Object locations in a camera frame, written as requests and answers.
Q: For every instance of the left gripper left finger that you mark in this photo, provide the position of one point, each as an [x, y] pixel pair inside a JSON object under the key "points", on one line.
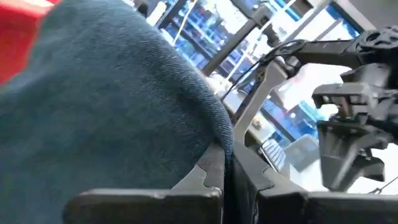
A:
{"points": [[208, 174]]}

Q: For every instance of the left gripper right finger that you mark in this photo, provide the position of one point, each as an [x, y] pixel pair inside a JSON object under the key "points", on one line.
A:
{"points": [[252, 186]]}

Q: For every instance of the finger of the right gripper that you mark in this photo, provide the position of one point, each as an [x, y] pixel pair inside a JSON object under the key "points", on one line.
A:
{"points": [[373, 169], [335, 155]]}

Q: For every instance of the dark blue denim jeans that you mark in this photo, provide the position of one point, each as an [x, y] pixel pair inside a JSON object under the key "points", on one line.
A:
{"points": [[109, 109]]}

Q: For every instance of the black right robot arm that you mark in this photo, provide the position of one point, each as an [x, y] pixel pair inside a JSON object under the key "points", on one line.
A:
{"points": [[326, 51]]}

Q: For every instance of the large red plastic laundry bin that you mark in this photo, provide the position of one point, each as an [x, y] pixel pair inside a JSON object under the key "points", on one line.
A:
{"points": [[15, 40]]}

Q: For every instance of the grey office chair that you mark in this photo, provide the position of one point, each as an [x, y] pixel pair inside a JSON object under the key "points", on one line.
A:
{"points": [[301, 152]]}

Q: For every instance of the black computer keyboard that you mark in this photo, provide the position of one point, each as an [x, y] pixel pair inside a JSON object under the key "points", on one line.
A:
{"points": [[274, 154]]}

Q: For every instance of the black aluminium frame post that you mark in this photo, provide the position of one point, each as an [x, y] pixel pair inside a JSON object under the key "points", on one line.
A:
{"points": [[236, 40]]}

